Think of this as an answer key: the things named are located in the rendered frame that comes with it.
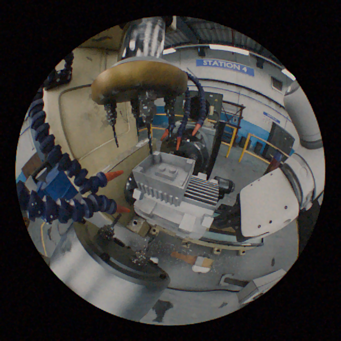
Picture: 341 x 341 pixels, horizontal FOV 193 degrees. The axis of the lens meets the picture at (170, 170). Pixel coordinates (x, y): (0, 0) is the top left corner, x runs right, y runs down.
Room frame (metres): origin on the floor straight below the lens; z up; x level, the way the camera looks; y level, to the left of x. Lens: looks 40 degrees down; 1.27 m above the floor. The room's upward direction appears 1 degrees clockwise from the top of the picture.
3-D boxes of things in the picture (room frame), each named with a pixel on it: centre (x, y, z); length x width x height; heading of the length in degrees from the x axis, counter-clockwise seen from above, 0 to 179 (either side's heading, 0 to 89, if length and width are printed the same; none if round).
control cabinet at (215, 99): (3.22, -1.34, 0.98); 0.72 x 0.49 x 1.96; 60
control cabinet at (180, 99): (3.71, -0.47, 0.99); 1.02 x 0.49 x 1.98; 60
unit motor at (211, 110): (0.75, -0.25, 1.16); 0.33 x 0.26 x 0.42; 157
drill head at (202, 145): (0.48, -0.10, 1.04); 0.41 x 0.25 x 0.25; 157
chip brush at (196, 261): (-0.05, -0.11, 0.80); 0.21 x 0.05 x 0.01; 66
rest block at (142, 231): (0.10, 0.13, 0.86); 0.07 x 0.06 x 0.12; 157
